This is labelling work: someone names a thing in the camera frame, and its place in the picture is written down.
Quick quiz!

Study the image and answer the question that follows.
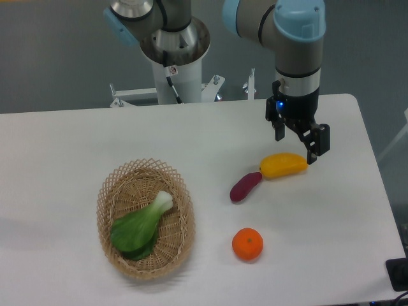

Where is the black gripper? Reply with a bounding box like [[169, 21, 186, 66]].
[[265, 80, 330, 164]]

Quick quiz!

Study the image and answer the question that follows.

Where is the green bok choy vegetable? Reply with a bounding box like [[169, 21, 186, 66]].
[[110, 191, 173, 261]]

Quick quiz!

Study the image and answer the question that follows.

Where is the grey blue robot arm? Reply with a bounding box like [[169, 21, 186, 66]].
[[103, 1, 330, 164]]

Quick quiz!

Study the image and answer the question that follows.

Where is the woven wicker basket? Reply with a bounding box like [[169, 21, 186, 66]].
[[96, 159, 195, 280]]

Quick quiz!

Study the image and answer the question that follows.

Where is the yellow mango fruit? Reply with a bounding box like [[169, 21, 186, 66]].
[[259, 152, 308, 179]]

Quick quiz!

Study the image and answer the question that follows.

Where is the purple sweet potato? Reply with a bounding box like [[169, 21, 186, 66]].
[[229, 171, 263, 203]]

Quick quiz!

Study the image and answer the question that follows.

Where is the orange tangerine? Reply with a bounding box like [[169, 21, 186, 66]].
[[231, 228, 264, 261]]

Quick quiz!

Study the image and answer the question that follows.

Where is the black device at edge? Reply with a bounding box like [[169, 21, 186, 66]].
[[386, 258, 407, 292]]

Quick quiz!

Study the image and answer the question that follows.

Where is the white frame at right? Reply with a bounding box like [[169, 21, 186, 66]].
[[377, 108, 408, 163]]

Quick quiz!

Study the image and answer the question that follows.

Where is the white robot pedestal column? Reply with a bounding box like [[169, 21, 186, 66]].
[[151, 59, 202, 105]]

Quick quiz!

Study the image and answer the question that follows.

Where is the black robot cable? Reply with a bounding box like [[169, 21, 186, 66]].
[[161, 50, 184, 105]]

